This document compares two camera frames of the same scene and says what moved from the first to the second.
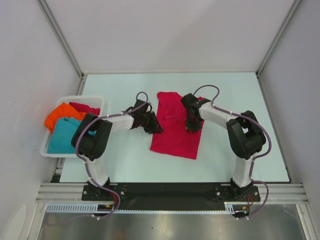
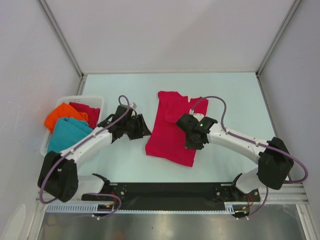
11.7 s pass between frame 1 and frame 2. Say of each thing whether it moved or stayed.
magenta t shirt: moved
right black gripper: moved
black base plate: stayed
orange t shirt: stayed
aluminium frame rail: stayed
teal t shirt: stayed
